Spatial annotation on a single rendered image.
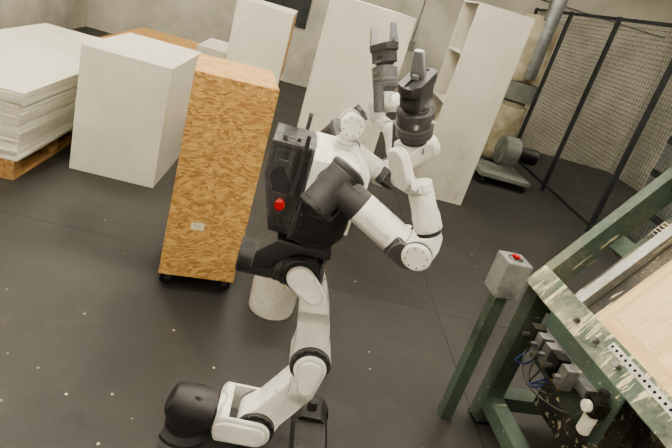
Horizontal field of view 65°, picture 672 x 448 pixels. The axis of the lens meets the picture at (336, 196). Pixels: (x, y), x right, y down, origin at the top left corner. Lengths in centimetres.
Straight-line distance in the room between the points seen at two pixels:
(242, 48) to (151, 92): 179
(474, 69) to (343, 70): 205
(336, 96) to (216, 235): 151
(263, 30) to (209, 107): 299
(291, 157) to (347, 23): 247
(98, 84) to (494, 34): 365
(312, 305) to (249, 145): 127
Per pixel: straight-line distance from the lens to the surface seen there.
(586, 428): 221
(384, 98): 182
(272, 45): 565
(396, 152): 125
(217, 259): 307
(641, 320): 233
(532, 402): 304
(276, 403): 202
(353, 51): 390
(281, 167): 150
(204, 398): 207
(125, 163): 434
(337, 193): 134
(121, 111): 423
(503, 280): 245
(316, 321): 179
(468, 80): 564
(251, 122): 275
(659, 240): 250
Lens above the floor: 179
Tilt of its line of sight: 21 degrees down
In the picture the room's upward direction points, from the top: 17 degrees clockwise
